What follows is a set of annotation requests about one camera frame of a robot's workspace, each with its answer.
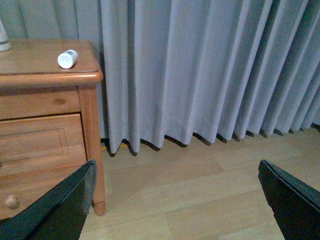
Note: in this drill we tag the white medicine bottle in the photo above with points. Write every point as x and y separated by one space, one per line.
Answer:
67 59

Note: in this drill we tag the grey curtain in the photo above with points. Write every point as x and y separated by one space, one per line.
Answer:
182 67

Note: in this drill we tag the wooden nightstand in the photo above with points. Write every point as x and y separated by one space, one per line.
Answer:
33 85

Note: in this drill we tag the wooden drawer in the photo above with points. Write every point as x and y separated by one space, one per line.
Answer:
41 143
22 182

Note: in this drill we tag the white cylindrical air purifier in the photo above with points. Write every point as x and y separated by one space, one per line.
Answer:
5 43

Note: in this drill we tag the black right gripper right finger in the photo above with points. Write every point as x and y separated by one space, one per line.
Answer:
295 204

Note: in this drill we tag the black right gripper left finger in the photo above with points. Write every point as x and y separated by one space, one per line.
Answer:
59 214

